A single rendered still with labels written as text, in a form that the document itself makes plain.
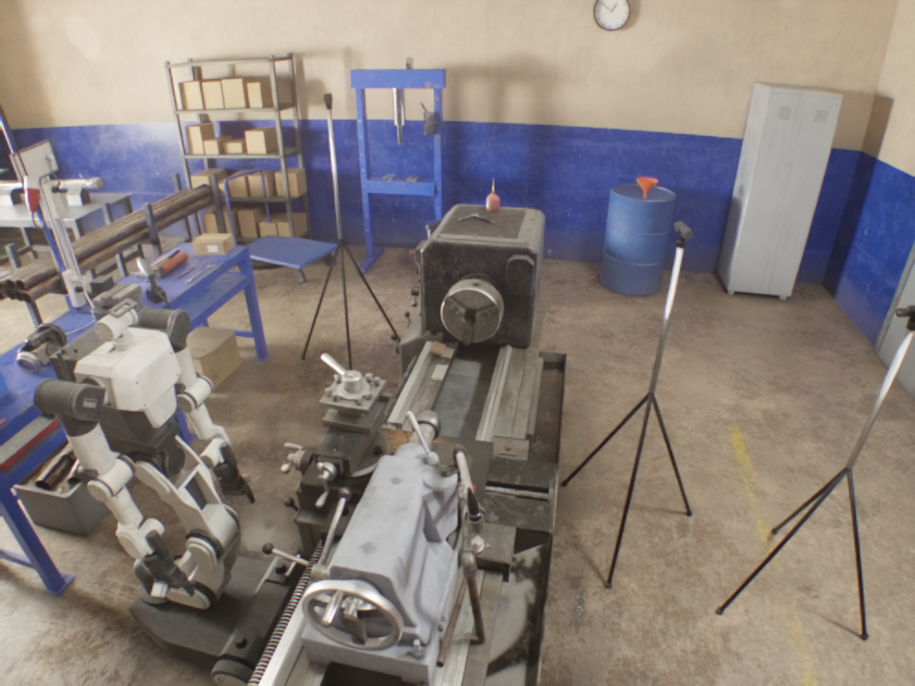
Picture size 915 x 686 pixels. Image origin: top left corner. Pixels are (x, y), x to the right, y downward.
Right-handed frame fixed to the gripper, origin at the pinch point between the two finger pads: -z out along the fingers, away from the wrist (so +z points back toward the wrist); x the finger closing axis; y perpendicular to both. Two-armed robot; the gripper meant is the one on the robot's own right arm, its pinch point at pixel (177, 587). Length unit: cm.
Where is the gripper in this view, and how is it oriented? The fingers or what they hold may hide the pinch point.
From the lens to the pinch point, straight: 215.6
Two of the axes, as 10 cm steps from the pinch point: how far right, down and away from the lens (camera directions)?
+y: 2.0, -4.9, 8.5
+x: 9.6, -0.7, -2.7
